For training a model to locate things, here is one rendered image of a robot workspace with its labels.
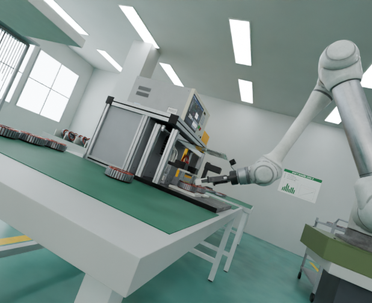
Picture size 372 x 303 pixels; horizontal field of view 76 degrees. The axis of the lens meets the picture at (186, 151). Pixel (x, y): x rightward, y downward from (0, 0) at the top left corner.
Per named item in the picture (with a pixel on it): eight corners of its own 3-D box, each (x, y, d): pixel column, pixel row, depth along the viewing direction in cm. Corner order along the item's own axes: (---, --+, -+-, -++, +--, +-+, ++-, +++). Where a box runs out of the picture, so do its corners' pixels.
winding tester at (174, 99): (200, 141, 170) (210, 115, 172) (182, 122, 129) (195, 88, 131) (154, 127, 183) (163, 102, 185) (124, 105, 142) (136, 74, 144)
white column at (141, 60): (107, 185, 535) (160, 55, 564) (94, 184, 493) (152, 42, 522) (90, 178, 552) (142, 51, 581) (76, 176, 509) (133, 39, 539)
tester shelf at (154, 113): (204, 151, 179) (206, 146, 179) (176, 124, 115) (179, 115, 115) (155, 135, 193) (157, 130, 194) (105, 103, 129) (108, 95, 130)
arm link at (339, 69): (417, 234, 85) (449, 241, 66) (363, 237, 91) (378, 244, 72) (351, 55, 107) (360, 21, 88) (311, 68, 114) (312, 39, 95)
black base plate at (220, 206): (230, 208, 163) (232, 205, 164) (215, 213, 103) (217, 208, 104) (171, 184, 179) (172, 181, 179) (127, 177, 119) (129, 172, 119)
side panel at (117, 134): (127, 176, 120) (150, 118, 123) (124, 175, 117) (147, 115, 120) (85, 159, 129) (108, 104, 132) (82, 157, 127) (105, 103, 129)
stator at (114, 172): (126, 179, 102) (129, 171, 103) (135, 185, 93) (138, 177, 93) (101, 171, 97) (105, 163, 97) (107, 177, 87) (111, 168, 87)
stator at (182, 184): (197, 193, 133) (200, 187, 133) (192, 193, 122) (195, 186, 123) (180, 186, 137) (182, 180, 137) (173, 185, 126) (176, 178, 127)
